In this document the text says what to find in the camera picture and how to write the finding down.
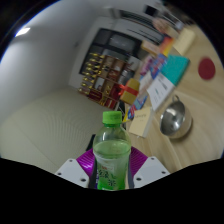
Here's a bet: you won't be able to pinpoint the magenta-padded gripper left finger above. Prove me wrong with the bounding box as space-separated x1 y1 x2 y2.
54 148 98 190

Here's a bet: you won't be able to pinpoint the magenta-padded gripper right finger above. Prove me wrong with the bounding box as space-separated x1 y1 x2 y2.
127 146 171 190

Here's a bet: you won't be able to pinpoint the green tea plastic bottle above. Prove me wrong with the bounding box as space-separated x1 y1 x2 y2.
92 110 132 192

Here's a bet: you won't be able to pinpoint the stainless steel cup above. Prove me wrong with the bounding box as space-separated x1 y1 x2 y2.
159 94 194 140

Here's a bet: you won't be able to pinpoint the blue printed booklets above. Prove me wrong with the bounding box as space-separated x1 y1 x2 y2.
126 53 168 122

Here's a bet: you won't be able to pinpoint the white printed booklet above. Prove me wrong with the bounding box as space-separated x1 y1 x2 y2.
146 73 176 112

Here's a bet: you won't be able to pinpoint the yellow gift box red ribbon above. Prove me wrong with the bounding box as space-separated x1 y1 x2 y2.
116 77 141 106

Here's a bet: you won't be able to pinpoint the wooden shelf unit with trophies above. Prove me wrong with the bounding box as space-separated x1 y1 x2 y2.
77 51 141 109

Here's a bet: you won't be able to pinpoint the teal book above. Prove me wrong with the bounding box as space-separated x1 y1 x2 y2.
160 54 191 87

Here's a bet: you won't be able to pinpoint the flat round red coaster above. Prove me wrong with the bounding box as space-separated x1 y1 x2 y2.
197 57 217 81

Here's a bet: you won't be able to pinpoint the orange book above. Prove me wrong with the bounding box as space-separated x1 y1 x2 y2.
159 35 175 57

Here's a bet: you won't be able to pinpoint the dark glass door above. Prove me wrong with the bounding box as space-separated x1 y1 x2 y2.
78 27 143 76

